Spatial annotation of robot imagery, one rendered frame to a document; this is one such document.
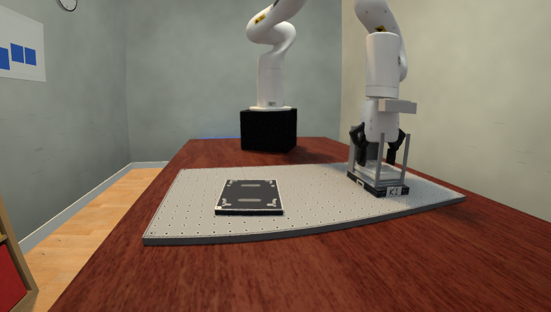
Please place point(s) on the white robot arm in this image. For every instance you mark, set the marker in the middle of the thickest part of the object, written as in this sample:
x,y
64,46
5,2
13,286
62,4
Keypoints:
x,y
386,60

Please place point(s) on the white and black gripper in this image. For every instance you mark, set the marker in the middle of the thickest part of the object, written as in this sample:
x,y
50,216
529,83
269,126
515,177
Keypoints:
x,y
371,124

